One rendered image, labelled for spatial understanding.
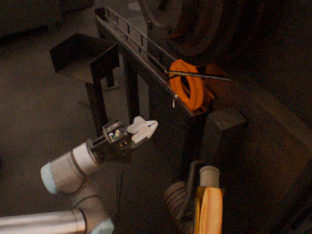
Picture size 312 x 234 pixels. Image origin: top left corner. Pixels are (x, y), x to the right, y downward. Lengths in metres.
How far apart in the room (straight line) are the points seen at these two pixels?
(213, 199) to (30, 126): 1.64
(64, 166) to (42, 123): 1.27
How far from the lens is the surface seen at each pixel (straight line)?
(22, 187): 1.72
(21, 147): 1.92
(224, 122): 0.76
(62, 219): 0.76
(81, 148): 0.78
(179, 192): 0.91
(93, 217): 0.80
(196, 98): 0.88
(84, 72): 1.33
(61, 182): 0.79
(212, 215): 0.61
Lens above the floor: 1.32
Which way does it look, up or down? 44 degrees down
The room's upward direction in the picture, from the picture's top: straight up
